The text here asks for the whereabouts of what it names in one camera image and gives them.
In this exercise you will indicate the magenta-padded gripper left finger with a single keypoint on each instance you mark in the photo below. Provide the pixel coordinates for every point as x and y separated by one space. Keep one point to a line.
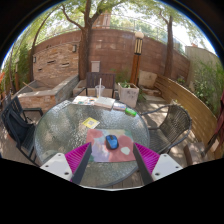
77 158

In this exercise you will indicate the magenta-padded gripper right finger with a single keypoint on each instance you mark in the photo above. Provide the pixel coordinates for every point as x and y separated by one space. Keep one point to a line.
147 158

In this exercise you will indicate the blue computer mouse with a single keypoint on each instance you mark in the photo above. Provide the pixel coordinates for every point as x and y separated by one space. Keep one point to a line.
112 142

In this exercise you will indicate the floral print mouse pad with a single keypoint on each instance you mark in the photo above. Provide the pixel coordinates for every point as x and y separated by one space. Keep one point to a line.
100 146

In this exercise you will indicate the yellow card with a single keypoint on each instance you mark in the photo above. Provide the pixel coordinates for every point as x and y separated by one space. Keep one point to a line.
90 123

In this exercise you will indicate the dark wicker chair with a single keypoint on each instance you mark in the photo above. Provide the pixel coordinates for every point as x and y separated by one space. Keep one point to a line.
171 125

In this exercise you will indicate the green marker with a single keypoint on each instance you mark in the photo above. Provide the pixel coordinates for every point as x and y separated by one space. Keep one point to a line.
131 112

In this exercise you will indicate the black slatted chair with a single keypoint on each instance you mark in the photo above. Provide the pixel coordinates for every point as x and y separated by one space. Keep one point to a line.
28 140

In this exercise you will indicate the small thin book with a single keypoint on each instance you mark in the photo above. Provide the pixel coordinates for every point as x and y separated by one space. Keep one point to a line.
120 106

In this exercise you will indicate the thick white book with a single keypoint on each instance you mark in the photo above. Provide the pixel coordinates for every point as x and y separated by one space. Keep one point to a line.
104 102

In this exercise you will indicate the concrete planter with plants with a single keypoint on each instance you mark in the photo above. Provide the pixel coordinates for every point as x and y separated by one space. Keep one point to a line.
128 95

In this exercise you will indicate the black backpack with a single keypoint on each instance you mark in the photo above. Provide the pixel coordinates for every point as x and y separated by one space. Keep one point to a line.
16 128

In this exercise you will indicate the stone brick planter bed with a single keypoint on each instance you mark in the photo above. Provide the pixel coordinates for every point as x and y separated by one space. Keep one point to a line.
61 91

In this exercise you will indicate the wooden slat fence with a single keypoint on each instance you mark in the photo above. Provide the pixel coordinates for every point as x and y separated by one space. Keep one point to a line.
193 106

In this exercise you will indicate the clear plastic cup with straw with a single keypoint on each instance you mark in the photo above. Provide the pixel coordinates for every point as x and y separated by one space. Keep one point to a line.
99 90

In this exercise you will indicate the beige stone slab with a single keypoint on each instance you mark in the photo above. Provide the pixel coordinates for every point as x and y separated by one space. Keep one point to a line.
147 79

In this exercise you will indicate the dark wooden slat chair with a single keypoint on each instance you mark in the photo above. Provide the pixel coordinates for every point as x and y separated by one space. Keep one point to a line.
108 80

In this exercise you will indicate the thick tree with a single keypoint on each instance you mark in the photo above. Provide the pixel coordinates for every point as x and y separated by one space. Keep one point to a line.
85 50

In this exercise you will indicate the thin tree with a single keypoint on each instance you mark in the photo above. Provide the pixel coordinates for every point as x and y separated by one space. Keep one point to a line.
168 50

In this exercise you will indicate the grey wall utility box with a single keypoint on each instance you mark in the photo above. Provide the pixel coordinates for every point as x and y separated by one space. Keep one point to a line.
95 66

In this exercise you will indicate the wooden lamp post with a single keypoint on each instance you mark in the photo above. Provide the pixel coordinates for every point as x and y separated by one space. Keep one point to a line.
136 60

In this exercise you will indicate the black wall lamp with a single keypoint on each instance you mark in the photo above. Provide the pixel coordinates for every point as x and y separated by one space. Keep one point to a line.
74 48
34 59

